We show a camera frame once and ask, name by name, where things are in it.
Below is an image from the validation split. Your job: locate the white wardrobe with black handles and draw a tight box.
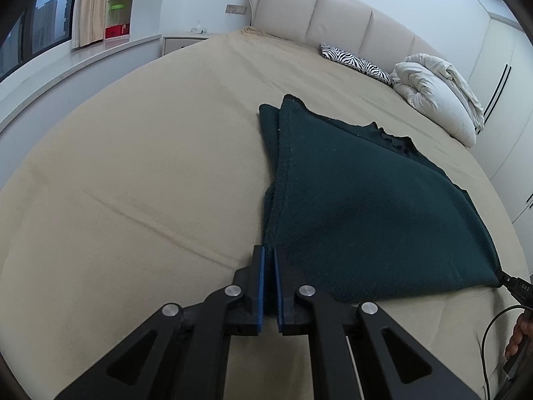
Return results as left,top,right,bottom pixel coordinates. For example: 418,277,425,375
469,0,533,265

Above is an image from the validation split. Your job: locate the wall switch panel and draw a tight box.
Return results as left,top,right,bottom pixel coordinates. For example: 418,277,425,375
225,5,248,15

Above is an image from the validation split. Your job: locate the black cable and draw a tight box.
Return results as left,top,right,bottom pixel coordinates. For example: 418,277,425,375
480,304,526,400

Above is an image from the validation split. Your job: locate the red box on shelf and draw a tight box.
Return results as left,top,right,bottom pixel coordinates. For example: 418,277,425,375
105,23,130,40

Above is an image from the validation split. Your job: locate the beige bed sheet mattress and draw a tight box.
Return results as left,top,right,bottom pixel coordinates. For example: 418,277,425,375
1,28,528,399

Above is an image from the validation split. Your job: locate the dark framed window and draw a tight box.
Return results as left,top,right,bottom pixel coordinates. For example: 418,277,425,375
1,0,74,80

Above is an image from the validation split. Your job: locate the white folded duvet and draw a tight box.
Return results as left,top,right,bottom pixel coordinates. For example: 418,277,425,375
390,53,484,148

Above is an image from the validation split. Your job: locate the cream padded headboard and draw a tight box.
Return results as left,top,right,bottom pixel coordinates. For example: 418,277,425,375
248,0,443,71

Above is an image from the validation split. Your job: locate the green item on shelf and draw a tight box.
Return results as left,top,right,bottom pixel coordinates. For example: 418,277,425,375
109,4,126,11

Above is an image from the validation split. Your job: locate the person's right hand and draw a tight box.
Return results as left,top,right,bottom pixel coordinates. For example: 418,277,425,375
505,313,533,358

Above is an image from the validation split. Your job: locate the white bedside table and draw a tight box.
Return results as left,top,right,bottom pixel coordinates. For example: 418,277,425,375
162,33,211,56

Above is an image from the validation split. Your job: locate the zebra print pillow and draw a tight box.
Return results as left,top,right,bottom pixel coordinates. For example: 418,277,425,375
319,43,394,87

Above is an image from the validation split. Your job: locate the beige curtain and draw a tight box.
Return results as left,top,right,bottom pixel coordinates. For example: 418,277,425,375
71,0,107,50

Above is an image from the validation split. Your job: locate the dark green knit sweater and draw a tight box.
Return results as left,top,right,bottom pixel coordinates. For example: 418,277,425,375
259,95,501,303

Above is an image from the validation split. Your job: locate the white window sill ledge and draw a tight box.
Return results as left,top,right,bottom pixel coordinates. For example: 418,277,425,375
1,34,162,131

